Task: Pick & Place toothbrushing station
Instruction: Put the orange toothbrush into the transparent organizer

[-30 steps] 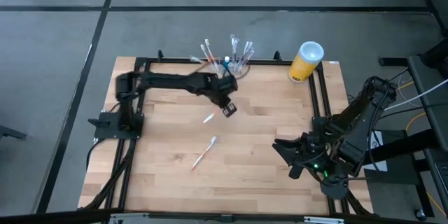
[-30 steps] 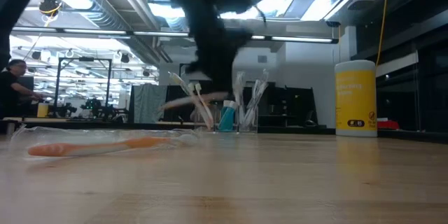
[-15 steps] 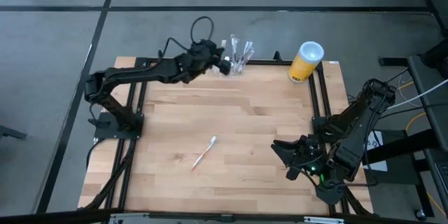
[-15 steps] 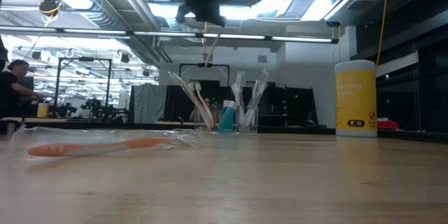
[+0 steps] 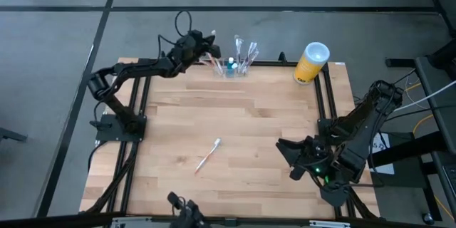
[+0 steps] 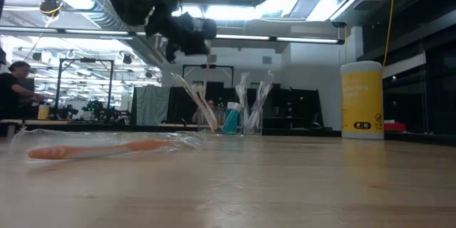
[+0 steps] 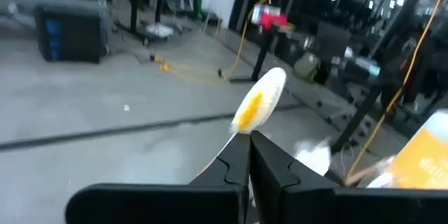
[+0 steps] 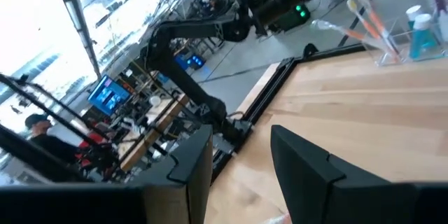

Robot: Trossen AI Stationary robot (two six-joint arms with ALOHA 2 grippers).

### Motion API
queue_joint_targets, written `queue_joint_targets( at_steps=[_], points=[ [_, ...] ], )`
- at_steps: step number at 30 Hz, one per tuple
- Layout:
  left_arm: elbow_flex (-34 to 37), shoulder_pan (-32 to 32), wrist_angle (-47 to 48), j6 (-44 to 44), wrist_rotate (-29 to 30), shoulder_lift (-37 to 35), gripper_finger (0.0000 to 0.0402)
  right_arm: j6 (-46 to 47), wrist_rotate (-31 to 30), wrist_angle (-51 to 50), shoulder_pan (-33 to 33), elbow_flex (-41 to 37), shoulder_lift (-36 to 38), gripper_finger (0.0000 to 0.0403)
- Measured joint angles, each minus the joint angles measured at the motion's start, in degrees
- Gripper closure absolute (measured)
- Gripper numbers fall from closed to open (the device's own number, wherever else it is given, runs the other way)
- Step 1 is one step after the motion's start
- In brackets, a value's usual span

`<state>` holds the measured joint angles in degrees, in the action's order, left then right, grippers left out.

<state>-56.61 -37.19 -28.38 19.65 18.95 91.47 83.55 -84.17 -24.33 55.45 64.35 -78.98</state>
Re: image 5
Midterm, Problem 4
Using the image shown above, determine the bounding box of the white paper sheet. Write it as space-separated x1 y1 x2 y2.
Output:
370 131 395 176

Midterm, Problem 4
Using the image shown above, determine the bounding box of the teal mouthwash bottle white cap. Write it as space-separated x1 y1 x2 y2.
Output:
226 56 239 78

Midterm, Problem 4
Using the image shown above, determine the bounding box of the yellow cable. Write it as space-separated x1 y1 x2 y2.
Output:
412 113 435 137

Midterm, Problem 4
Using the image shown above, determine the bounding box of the clear acrylic organizer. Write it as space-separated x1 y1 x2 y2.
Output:
212 56 251 78

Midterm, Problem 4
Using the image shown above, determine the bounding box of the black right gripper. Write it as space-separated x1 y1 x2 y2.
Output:
276 135 343 186

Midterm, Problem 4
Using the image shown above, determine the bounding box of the orange white toothbrush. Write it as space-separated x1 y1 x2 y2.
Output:
209 53 224 76
194 138 222 175
244 41 258 74

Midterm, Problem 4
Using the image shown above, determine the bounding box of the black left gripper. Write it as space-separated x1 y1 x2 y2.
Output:
173 29 222 67

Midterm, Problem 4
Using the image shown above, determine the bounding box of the yellow canister white lid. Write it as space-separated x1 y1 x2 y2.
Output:
292 41 331 86

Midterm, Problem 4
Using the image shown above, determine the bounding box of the white cable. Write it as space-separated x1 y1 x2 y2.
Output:
393 79 456 113

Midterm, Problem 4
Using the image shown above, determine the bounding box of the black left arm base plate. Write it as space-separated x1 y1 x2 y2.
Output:
94 113 147 143

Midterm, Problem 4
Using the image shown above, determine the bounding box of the silver bracket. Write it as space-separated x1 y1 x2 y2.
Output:
308 219 353 228

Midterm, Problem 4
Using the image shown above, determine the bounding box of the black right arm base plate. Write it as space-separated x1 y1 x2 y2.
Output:
316 117 343 147

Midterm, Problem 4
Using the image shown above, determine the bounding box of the black stand foot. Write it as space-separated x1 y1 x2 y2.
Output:
0 126 29 143

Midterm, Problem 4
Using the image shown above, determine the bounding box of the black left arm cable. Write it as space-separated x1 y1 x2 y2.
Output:
156 9 195 61

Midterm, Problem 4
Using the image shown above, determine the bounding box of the black cable bundle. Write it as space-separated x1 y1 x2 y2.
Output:
85 141 140 214
347 185 379 220

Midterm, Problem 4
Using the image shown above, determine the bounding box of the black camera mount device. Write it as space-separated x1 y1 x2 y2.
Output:
166 190 211 228

